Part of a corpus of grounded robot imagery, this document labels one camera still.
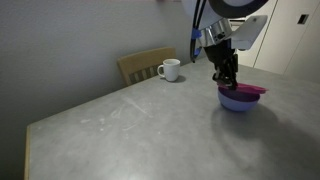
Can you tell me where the small black square cabinet handle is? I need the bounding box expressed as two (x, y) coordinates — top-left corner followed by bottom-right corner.
(297, 13), (310, 25)

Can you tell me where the tall white cabinet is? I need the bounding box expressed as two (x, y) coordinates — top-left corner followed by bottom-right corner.
(233, 0), (320, 84)

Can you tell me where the blue plastic bowl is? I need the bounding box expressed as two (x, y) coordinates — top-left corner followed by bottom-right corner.
(217, 87), (261, 113)

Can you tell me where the white ceramic mug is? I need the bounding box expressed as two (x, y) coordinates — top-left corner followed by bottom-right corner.
(156, 58), (181, 83)

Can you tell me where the wooden chair with slatted back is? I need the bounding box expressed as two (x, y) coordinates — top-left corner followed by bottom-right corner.
(116, 46), (177, 88)

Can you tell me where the pink round plate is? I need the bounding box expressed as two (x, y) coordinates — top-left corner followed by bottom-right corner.
(217, 82), (269, 97)

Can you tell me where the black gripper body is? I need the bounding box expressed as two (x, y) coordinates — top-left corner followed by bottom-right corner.
(203, 40), (239, 73)

